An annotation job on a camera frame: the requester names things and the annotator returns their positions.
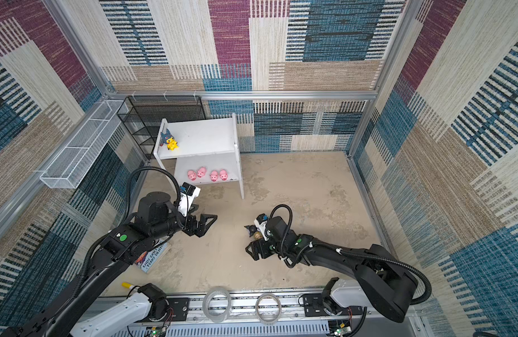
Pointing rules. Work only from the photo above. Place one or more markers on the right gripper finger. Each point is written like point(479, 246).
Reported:
point(256, 255)
point(252, 249)

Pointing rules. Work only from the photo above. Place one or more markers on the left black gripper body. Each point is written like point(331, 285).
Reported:
point(190, 227)

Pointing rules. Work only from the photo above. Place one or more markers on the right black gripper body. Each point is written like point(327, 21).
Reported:
point(268, 248)

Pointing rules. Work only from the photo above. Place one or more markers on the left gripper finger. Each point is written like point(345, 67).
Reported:
point(208, 219)
point(203, 228)

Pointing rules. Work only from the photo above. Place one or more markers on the black purple bat toy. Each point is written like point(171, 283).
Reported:
point(252, 229)

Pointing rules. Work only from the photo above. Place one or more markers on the pink pig toy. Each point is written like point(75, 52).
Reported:
point(192, 175)
point(223, 175)
point(215, 176)
point(201, 172)

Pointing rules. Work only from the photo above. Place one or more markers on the yellow blue pokemon toy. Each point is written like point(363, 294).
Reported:
point(167, 139)

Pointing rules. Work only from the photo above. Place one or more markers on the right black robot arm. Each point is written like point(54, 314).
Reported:
point(390, 286)

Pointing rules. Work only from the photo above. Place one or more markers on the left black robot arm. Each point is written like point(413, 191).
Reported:
point(155, 222)

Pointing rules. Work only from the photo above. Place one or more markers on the white two-tier shelf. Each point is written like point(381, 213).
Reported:
point(210, 143)

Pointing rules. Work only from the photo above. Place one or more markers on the clear tape roll left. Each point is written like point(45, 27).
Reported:
point(217, 305)

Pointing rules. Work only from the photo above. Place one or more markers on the clear tape roll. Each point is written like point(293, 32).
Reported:
point(217, 305)
point(268, 309)

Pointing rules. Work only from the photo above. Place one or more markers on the clear tape roll right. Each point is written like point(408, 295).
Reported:
point(268, 309)

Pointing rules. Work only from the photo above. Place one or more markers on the colourful children's book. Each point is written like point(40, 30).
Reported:
point(149, 259)

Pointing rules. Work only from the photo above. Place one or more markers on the yellow white marker pen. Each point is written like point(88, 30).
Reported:
point(127, 285)

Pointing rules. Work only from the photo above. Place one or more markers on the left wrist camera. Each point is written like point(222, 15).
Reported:
point(187, 195)

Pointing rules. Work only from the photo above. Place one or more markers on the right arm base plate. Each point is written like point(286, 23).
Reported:
point(313, 306)

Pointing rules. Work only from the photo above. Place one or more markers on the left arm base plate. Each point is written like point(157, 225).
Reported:
point(169, 310)

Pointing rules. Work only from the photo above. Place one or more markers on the black wire mesh rack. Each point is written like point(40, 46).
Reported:
point(143, 115)

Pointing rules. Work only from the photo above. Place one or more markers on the white wire mesh basket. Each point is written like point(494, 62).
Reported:
point(75, 160)

